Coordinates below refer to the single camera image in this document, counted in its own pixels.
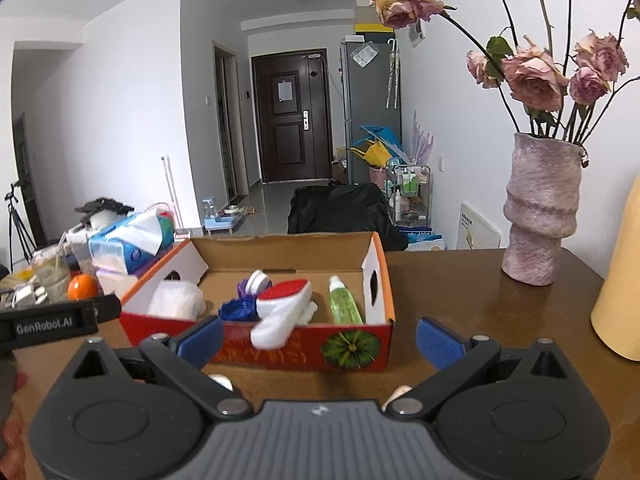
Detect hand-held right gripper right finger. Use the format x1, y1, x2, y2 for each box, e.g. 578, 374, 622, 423
385, 317, 576, 416

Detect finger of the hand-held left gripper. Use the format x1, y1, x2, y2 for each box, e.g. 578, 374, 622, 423
92, 294, 122, 322

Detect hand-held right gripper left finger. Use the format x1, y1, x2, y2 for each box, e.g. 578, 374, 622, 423
65, 316, 251, 417

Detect clear plastic swab container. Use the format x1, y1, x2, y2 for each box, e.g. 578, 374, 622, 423
146, 280, 207, 321

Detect blue gear-shaped cap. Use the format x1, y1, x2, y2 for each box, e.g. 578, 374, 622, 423
218, 297, 261, 322

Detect white cylindrical cap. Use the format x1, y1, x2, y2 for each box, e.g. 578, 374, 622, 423
245, 269, 272, 295

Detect red and white lint brush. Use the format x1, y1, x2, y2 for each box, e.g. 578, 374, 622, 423
250, 278, 314, 351

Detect green spray bottle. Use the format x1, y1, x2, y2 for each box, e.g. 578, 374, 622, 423
327, 275, 365, 326

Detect red cardboard box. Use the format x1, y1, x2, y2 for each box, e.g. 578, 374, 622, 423
119, 231, 397, 373

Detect orange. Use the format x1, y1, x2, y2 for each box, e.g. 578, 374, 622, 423
67, 274, 100, 302

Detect clear plastic cup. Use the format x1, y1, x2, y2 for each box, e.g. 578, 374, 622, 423
31, 249, 72, 306

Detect blue tissue pack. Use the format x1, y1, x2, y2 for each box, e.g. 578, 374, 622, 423
89, 210, 175, 276

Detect black and white gadget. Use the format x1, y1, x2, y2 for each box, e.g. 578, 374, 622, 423
75, 197, 136, 233

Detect blue and white bag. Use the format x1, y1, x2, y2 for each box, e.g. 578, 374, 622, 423
400, 227, 447, 252

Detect white flat board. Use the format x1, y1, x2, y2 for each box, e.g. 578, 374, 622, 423
457, 202, 502, 251

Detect blue pet feeder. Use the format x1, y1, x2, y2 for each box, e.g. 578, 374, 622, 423
201, 197, 251, 233

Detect mop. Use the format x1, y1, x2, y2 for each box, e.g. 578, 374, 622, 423
161, 156, 193, 238

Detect metal rolling cart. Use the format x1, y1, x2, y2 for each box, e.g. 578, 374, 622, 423
385, 158, 432, 228

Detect black jacket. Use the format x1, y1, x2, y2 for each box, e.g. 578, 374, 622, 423
287, 183, 408, 252

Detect pink textured vase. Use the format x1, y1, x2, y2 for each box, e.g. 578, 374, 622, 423
501, 132, 586, 287

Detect yellow thermos jug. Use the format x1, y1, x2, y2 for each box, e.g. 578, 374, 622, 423
590, 175, 640, 361

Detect yellow bag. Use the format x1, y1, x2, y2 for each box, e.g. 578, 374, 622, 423
350, 141, 388, 167

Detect purple feathery decoration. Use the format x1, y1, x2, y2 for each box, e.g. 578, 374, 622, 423
407, 111, 436, 166

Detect dark brown door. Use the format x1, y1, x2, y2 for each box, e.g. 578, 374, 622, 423
251, 50, 333, 183

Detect grey refrigerator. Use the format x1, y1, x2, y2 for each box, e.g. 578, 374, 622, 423
340, 35, 403, 186

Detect white folded umbrella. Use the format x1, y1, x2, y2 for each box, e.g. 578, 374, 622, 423
386, 37, 402, 110

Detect dried pink roses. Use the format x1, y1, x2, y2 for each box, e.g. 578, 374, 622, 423
370, 0, 640, 143

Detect yellow box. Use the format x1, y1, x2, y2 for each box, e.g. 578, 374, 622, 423
354, 22, 396, 41

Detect camera tripod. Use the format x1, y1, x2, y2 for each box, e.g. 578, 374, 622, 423
4, 180, 38, 266

